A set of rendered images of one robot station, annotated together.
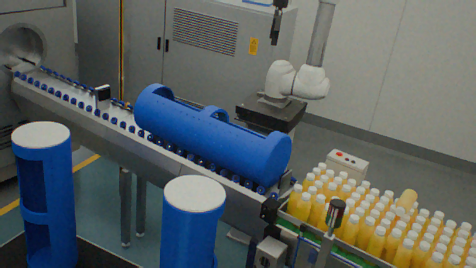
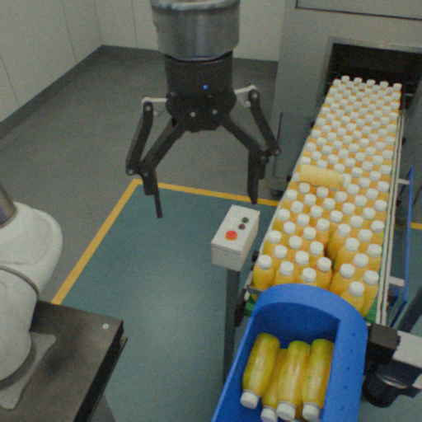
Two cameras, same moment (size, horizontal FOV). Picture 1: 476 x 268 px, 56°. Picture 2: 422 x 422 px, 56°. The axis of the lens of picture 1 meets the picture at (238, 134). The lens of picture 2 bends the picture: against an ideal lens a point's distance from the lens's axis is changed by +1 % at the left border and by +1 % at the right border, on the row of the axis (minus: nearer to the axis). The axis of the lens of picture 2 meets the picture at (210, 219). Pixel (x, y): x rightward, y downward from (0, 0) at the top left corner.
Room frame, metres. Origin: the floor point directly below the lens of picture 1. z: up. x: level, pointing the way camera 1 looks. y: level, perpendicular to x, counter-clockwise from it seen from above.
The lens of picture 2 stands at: (2.29, 0.31, 1.98)
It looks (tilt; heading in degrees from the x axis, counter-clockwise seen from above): 43 degrees down; 262
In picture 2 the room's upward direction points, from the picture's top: straight up
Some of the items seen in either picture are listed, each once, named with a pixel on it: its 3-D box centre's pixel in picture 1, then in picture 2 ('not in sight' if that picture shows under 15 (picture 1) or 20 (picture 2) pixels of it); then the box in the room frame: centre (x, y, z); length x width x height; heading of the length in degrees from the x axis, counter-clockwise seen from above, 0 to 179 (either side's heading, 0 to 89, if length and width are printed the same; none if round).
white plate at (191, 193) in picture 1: (195, 192); not in sight; (1.68, 0.16, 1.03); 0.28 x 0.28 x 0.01
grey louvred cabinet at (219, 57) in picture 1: (176, 61); not in sight; (4.31, 0.71, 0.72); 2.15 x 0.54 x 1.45; 67
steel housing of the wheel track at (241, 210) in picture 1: (134, 142); not in sight; (2.45, 0.64, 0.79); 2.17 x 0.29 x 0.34; 60
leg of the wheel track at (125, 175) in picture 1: (125, 209); not in sight; (2.39, 0.68, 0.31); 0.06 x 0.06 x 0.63; 60
